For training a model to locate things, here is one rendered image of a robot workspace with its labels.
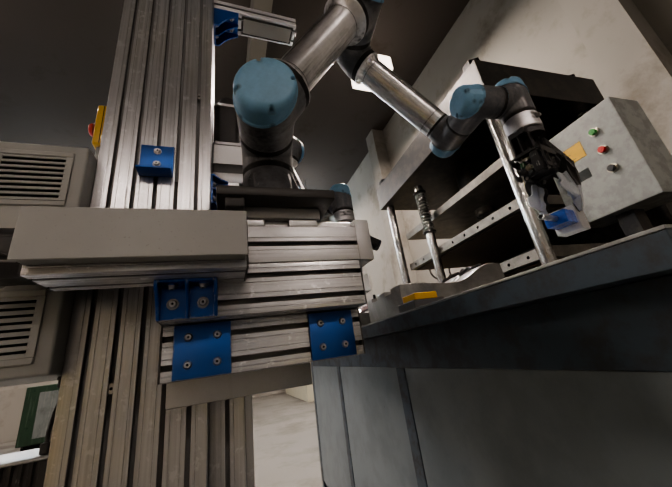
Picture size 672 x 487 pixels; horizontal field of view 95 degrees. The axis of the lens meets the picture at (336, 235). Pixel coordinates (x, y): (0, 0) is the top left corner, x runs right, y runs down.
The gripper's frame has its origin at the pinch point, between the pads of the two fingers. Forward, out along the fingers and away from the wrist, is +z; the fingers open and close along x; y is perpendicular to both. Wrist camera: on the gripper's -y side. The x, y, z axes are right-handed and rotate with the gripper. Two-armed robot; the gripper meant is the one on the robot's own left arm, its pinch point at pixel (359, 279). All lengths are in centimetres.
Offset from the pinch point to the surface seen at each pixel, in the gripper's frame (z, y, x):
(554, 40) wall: -239, -257, -86
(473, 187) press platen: -55, -84, -42
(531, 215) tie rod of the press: -21, -79, -7
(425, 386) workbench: 31.9, -6.4, 21.9
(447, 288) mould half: 8.5, -22.7, 13.5
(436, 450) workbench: 45.0, -6.2, 20.7
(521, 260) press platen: -6, -83, -26
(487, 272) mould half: 4.6, -38.5, 11.2
